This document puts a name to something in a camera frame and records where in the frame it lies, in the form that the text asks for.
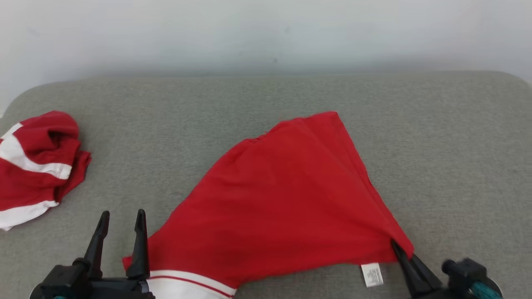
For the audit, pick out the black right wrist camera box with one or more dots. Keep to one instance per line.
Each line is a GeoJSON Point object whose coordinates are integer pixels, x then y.
{"type": "Point", "coordinates": [465, 272]}

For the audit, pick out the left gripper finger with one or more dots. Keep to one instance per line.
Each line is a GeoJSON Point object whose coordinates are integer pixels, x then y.
{"type": "Point", "coordinates": [139, 249]}
{"type": "Point", "coordinates": [96, 249]}

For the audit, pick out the red shorts with white stripe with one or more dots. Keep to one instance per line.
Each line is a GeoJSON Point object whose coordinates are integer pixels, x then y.
{"type": "Point", "coordinates": [37, 182]}

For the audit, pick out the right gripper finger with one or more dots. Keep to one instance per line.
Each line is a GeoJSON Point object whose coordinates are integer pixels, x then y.
{"type": "Point", "coordinates": [428, 280]}
{"type": "Point", "coordinates": [411, 276]}

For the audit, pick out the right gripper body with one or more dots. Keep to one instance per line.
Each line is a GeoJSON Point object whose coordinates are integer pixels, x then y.
{"type": "Point", "coordinates": [434, 295]}

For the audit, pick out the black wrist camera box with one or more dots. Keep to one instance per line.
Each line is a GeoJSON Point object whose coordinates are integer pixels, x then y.
{"type": "Point", "coordinates": [465, 272]}
{"type": "Point", "coordinates": [58, 276]}

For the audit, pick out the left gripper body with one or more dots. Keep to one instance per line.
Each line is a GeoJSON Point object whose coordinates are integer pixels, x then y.
{"type": "Point", "coordinates": [112, 290]}

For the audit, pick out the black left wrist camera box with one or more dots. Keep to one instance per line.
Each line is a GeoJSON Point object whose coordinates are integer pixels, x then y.
{"type": "Point", "coordinates": [58, 276]}

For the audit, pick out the red jersey with number 23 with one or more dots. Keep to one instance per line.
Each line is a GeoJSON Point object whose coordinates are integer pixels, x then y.
{"type": "Point", "coordinates": [282, 199]}

